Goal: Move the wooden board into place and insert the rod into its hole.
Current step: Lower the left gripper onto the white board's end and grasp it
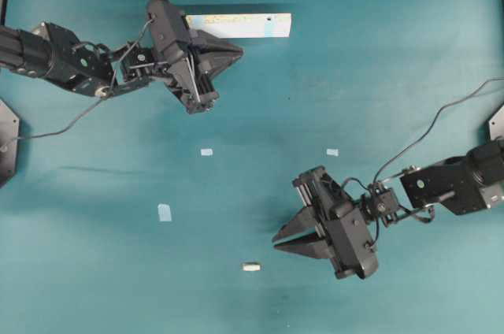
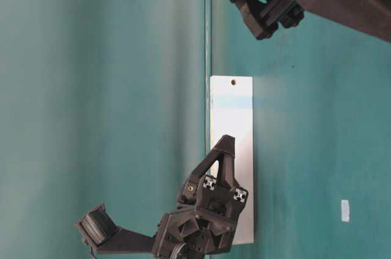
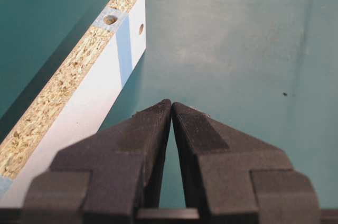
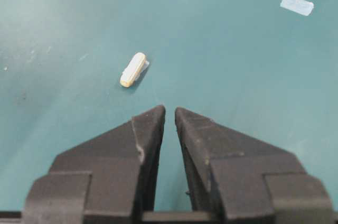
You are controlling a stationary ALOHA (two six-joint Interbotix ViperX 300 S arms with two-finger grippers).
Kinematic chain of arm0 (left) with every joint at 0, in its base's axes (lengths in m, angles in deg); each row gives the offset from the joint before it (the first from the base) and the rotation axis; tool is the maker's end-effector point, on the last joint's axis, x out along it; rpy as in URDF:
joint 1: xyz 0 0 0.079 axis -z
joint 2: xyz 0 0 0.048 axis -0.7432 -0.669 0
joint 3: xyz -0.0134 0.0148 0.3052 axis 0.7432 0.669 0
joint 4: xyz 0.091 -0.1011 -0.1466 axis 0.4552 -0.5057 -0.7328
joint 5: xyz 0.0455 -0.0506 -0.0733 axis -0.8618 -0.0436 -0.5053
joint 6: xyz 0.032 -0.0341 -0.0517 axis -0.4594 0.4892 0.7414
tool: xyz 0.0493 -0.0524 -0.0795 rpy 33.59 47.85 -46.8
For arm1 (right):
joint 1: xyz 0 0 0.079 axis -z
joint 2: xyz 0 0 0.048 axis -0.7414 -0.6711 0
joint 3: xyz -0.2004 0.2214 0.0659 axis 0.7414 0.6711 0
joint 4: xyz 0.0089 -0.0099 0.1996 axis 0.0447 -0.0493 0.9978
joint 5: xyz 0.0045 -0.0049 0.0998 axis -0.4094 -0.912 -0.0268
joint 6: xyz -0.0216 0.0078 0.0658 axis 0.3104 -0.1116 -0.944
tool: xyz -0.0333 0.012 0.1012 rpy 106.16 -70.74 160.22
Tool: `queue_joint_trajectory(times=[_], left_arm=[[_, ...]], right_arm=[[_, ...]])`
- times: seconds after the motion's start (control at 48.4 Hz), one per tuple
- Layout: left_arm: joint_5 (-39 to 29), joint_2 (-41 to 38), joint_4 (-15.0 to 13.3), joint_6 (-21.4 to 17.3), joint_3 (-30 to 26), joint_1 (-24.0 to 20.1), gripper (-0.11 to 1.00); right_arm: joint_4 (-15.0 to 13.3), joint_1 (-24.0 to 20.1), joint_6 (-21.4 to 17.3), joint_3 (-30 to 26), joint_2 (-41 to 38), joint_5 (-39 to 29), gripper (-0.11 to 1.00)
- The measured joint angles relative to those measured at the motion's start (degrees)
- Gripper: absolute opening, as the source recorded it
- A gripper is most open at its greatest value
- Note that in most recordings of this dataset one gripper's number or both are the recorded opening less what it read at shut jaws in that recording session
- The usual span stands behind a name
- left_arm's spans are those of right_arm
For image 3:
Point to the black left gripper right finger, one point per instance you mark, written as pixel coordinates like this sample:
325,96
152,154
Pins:
232,177

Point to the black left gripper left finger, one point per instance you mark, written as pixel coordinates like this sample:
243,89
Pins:
107,177

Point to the white particle board plank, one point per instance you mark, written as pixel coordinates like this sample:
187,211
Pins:
77,98

